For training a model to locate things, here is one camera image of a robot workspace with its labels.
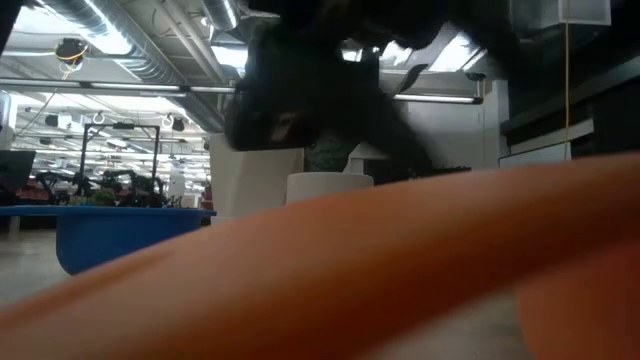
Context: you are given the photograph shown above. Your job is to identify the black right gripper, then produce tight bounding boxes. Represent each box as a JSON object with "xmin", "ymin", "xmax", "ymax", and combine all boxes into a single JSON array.
[{"xmin": 223, "ymin": 0, "xmax": 451, "ymax": 176}]

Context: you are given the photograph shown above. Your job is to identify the orange measuring cup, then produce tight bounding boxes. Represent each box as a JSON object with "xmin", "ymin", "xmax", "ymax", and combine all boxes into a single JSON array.
[{"xmin": 0, "ymin": 152, "xmax": 640, "ymax": 360}]

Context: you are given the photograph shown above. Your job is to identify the blue measuring cup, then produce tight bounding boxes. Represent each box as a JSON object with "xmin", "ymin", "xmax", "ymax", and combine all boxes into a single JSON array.
[{"xmin": 0, "ymin": 205, "xmax": 217, "ymax": 276}]

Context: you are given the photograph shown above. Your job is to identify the short ceiling light tube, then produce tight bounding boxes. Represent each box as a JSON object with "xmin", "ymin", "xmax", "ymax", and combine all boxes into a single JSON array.
[{"xmin": 392, "ymin": 93, "xmax": 484, "ymax": 105}]

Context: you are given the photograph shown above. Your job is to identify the white round plant pot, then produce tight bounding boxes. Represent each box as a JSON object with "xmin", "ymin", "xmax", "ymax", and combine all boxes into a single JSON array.
[{"xmin": 285, "ymin": 172, "xmax": 375, "ymax": 205}]

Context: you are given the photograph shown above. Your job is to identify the white hexagonal plant pot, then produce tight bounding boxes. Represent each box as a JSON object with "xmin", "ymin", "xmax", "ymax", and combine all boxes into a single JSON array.
[{"xmin": 208, "ymin": 130, "xmax": 305, "ymax": 225}]

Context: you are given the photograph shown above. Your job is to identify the white hanging box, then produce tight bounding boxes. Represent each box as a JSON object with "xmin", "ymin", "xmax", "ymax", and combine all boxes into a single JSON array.
[{"xmin": 539, "ymin": 0, "xmax": 612, "ymax": 27}]

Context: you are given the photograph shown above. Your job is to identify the black background robot arms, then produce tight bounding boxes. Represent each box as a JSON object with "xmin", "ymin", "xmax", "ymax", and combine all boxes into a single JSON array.
[{"xmin": 34, "ymin": 169, "xmax": 174, "ymax": 209}]

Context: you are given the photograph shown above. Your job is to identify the long ceiling light tube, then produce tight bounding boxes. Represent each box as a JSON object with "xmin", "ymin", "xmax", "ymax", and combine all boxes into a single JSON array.
[{"xmin": 0, "ymin": 78, "xmax": 236, "ymax": 97}]

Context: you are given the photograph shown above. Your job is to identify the dark monitor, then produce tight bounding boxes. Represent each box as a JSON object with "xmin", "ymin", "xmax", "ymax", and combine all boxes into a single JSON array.
[{"xmin": 0, "ymin": 149, "xmax": 37, "ymax": 192}]

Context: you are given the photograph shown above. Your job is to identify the small silver ventilation duct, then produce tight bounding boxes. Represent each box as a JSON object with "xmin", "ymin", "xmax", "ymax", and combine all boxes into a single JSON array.
[{"xmin": 202, "ymin": 0, "xmax": 239, "ymax": 32}]

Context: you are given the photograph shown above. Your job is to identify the large silver ventilation duct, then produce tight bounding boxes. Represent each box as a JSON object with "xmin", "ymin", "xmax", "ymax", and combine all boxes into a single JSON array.
[{"xmin": 42, "ymin": 0, "xmax": 236, "ymax": 132}]

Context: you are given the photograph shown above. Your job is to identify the black background station frame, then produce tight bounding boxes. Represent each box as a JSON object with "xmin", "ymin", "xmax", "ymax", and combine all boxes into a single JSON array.
[{"xmin": 79, "ymin": 122, "xmax": 161, "ymax": 201}]

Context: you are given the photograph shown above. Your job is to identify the hanging orange cable reel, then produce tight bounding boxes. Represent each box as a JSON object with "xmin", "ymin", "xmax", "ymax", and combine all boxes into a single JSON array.
[{"xmin": 53, "ymin": 37, "xmax": 91, "ymax": 67}]

